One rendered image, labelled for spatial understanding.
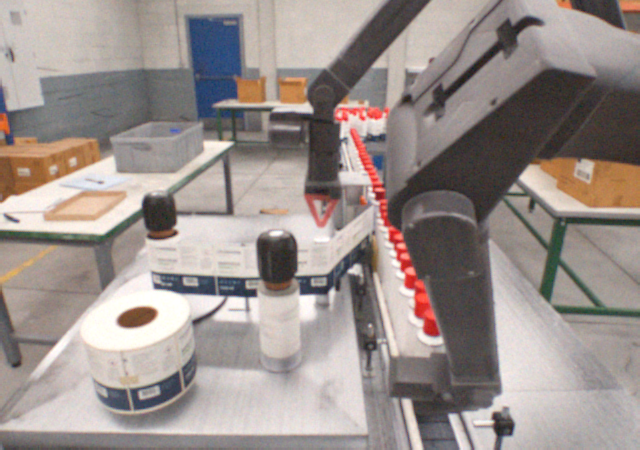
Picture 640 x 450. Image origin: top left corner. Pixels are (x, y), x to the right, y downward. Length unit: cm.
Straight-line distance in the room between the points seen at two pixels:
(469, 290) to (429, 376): 28
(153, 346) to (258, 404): 23
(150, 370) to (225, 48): 814
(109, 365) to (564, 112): 80
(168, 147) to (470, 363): 243
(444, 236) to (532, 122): 7
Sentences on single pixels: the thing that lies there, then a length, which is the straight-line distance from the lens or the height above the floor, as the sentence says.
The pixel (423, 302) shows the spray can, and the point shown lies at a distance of 81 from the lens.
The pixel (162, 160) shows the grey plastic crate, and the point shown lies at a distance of 279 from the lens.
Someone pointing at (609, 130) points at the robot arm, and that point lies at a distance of 24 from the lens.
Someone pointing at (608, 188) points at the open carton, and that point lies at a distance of 252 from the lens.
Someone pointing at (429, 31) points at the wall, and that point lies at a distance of 848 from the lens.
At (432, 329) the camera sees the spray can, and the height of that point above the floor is 107.
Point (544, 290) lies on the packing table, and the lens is 261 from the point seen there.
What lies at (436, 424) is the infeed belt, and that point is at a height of 88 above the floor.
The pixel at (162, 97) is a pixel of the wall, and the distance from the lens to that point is 938.
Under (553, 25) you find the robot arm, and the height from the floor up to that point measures 152.
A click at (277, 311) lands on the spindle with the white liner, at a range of 87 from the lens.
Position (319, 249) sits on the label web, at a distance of 106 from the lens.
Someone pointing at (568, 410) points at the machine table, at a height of 83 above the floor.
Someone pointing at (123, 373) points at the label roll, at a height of 97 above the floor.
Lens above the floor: 151
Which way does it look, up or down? 20 degrees down
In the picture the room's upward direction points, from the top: straight up
